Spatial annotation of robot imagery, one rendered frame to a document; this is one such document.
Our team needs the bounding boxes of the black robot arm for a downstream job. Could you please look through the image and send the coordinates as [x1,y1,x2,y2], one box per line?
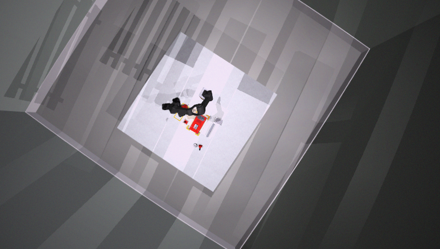
[162,90,213,116]

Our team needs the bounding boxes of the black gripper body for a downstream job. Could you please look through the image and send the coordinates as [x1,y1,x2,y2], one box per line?
[172,97,185,117]

